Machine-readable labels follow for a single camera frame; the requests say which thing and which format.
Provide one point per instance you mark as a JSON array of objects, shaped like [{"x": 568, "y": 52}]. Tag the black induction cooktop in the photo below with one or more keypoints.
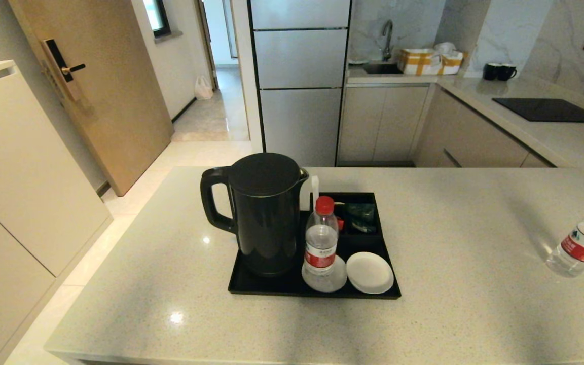
[{"x": 550, "y": 110}]

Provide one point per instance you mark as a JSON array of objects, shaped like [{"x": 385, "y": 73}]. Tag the small yellow taped cardboard box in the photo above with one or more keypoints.
[{"x": 453, "y": 63}]

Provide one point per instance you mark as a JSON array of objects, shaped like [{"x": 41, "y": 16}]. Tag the chrome kitchen faucet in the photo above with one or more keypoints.
[{"x": 388, "y": 35}]

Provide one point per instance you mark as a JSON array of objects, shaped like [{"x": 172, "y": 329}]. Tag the white tall cabinet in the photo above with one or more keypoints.
[{"x": 18, "y": 192}]

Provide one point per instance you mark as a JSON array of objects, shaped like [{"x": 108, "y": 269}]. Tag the white plastic bag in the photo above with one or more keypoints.
[{"x": 203, "y": 88}]

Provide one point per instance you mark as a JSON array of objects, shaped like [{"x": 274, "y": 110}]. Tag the upright white plastic piece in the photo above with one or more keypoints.
[{"x": 315, "y": 191}]

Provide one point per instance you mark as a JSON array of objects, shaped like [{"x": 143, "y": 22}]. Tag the round white coaster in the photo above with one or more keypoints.
[
  {"x": 369, "y": 272},
  {"x": 327, "y": 283}
]

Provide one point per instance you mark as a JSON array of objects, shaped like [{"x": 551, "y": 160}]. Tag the black gold door lock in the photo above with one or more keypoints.
[{"x": 59, "y": 63}]

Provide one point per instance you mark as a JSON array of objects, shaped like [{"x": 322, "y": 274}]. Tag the light wooden door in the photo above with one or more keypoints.
[{"x": 114, "y": 101}]

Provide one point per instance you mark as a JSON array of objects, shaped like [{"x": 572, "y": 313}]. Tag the red cap water bottle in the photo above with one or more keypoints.
[
  {"x": 581, "y": 246},
  {"x": 321, "y": 243}
]

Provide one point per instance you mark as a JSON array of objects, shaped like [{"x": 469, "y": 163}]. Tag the dark framed window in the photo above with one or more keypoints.
[{"x": 157, "y": 17}]

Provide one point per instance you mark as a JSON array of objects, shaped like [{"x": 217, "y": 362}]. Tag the silver refrigerator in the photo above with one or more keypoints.
[{"x": 299, "y": 101}]

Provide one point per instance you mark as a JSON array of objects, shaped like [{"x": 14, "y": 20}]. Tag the dark kitchen sink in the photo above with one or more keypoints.
[{"x": 380, "y": 68}]

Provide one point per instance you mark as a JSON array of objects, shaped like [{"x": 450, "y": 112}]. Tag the large yellow taped cardboard box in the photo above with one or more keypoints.
[{"x": 418, "y": 62}]

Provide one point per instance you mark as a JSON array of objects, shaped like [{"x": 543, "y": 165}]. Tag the black electric kettle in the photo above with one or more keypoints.
[{"x": 266, "y": 223}]

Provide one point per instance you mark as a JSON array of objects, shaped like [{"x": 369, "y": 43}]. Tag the black serving tray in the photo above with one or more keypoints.
[{"x": 271, "y": 285}]

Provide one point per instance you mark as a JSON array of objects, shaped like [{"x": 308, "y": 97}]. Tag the black mug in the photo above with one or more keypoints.
[
  {"x": 506, "y": 72},
  {"x": 491, "y": 72}
]

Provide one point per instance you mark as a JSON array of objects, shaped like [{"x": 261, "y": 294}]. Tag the beige kitchen base cabinets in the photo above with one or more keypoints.
[{"x": 383, "y": 121}]

